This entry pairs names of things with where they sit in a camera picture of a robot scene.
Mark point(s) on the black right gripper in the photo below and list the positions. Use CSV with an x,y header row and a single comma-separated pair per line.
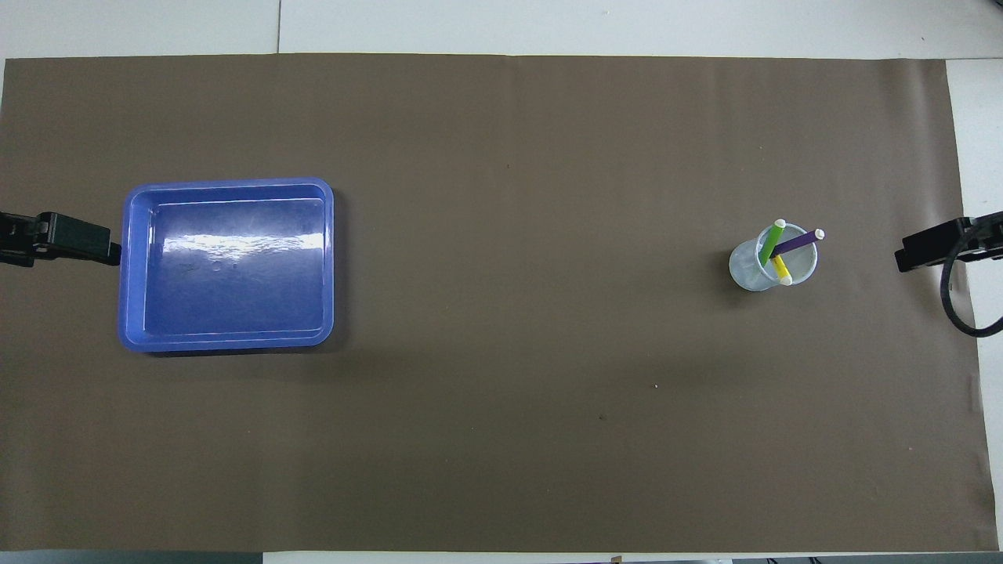
x,y
989,239

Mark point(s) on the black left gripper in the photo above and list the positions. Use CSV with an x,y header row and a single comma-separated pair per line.
x,y
16,239

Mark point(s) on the purple marker pen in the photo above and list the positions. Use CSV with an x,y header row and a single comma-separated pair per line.
x,y
799,241

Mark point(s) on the yellow marker pen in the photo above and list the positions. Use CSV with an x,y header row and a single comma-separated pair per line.
x,y
782,272

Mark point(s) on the green marker pen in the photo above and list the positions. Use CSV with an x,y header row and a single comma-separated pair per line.
x,y
773,241

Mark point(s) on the blue plastic tray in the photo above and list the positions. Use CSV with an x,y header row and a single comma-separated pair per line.
x,y
235,290

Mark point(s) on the translucent plastic cup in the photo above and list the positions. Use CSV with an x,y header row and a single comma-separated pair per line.
x,y
744,270

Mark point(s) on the brown paper table mat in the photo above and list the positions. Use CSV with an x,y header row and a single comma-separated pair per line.
x,y
501,439

